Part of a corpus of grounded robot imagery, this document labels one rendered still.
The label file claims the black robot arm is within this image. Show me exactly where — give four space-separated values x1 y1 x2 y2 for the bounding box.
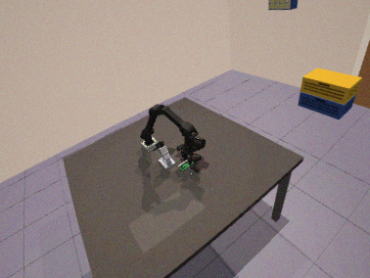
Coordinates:
140 104 206 152

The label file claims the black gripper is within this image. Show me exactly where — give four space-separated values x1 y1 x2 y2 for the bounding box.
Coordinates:
176 144 202 165

